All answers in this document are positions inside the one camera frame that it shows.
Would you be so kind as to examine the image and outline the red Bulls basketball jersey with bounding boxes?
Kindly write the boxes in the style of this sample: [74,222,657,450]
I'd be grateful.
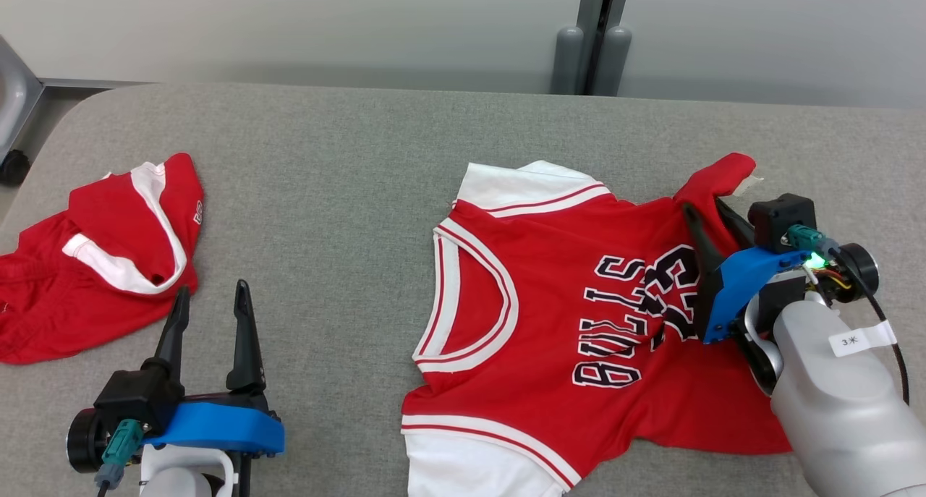
[400,152,793,497]

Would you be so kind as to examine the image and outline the grey metal frame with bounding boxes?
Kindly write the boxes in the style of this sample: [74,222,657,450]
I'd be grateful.
[0,35,44,166]

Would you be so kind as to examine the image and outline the red shorts with white trim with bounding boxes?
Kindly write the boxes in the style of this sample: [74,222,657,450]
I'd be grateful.
[0,152,205,365]

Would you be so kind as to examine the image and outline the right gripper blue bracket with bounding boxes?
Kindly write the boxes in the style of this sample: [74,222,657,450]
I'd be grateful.
[682,197,811,395]

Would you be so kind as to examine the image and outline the grey partition post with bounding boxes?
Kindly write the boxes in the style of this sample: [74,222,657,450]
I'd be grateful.
[579,0,632,96]

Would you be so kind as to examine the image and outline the teal camera connector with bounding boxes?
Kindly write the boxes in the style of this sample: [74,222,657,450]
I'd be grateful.
[787,224,840,260]
[94,419,144,490]

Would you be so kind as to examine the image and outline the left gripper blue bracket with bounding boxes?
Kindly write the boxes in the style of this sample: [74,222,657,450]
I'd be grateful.
[141,279,286,497]

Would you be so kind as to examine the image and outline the grey floor rail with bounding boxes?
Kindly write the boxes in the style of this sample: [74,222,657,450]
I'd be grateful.
[40,77,153,90]

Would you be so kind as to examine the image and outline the teal left camera connector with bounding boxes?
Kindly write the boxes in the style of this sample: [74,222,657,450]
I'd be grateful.
[94,419,144,490]

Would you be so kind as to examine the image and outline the black caster wheel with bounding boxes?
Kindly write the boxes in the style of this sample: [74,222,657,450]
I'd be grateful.
[0,150,31,187]

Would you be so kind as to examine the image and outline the black right camera cable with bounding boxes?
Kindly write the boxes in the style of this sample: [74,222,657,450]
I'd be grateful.
[828,247,910,405]

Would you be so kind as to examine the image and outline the teal right camera connector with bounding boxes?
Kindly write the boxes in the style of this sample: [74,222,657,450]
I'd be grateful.
[787,224,840,260]

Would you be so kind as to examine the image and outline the grey cylindrical post foot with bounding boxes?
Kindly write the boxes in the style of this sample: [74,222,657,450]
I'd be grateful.
[593,25,632,96]
[551,25,585,95]

